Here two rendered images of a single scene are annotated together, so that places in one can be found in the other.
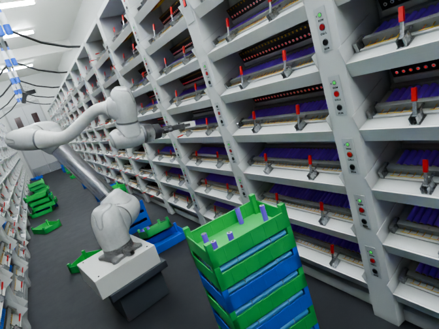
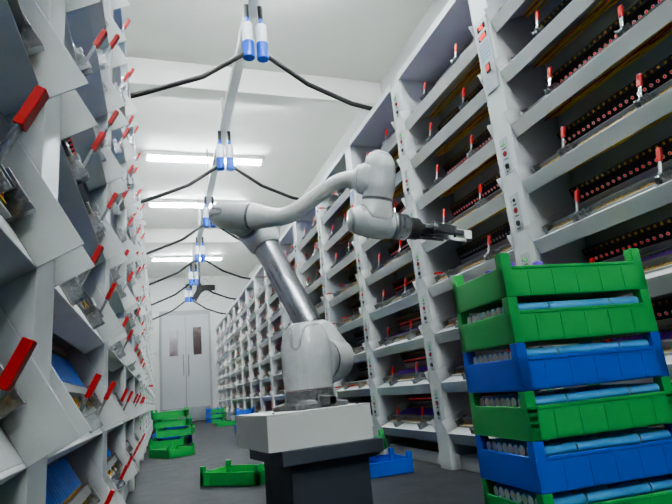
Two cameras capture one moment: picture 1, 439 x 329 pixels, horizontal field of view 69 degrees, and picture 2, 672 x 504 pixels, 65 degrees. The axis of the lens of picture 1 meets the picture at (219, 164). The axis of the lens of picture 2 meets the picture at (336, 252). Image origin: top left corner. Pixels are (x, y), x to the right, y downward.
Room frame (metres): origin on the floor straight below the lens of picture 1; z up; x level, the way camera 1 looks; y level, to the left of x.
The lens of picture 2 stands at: (-0.10, 0.26, 0.35)
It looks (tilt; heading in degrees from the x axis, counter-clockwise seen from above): 14 degrees up; 9
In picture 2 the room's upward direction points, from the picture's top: 6 degrees counter-clockwise
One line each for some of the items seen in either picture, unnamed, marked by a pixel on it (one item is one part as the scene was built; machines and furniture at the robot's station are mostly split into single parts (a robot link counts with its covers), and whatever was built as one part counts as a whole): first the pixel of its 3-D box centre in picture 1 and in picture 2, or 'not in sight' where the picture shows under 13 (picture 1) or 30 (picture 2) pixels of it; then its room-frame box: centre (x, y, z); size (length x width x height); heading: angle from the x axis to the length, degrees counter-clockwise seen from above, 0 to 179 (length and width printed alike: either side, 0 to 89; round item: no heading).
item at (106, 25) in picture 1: (146, 119); (378, 287); (2.87, 0.49, 0.89); 0.20 x 0.09 x 1.78; 118
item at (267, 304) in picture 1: (254, 286); (567, 406); (1.00, 0.01, 0.28); 0.30 x 0.20 x 0.08; 113
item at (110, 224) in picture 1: (109, 224); (307, 355); (1.61, 0.65, 0.47); 0.18 x 0.16 x 0.22; 169
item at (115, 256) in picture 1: (120, 248); (313, 398); (1.58, 0.63, 0.33); 0.22 x 0.18 x 0.06; 45
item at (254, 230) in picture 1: (235, 226); (543, 282); (1.00, 0.01, 0.52); 0.30 x 0.20 x 0.08; 114
